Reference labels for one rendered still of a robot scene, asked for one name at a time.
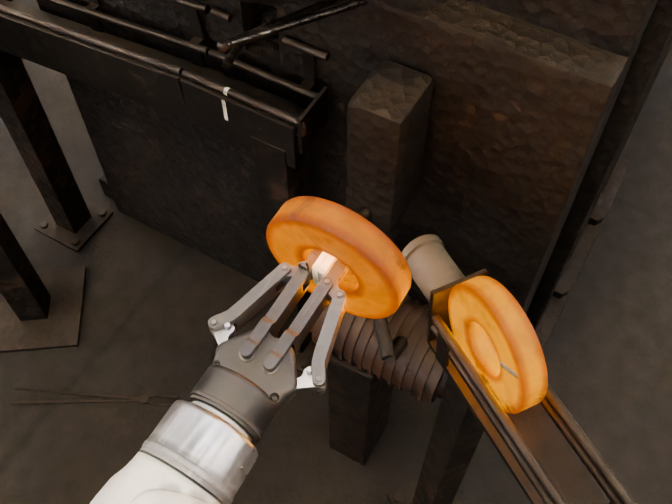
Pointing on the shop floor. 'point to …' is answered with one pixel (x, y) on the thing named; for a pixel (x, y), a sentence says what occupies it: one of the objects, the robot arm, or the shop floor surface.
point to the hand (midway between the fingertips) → (336, 252)
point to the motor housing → (376, 376)
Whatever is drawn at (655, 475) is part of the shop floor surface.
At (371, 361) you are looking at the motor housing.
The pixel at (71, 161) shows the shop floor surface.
